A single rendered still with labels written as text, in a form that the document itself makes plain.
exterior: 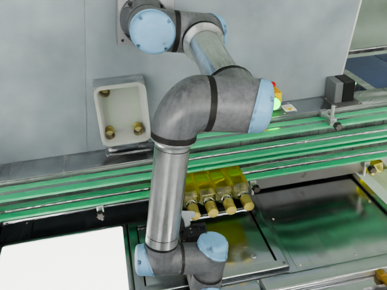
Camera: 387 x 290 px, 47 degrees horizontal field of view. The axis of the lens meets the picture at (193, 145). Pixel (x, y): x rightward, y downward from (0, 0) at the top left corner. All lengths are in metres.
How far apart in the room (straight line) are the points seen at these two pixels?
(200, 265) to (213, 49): 0.51
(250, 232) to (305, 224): 0.22
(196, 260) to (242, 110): 0.39
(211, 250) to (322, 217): 0.71
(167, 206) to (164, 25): 0.50
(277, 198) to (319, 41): 0.61
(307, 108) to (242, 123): 0.84
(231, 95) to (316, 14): 0.89
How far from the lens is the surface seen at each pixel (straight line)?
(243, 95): 0.89
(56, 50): 1.56
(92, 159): 1.65
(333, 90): 1.76
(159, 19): 1.22
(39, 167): 1.67
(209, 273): 1.10
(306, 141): 1.68
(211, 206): 1.41
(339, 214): 1.70
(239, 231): 1.54
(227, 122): 0.89
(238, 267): 1.41
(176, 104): 0.87
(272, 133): 1.57
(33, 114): 1.65
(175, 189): 0.95
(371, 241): 1.62
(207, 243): 1.07
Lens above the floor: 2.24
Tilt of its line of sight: 59 degrees down
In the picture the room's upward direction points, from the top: 157 degrees clockwise
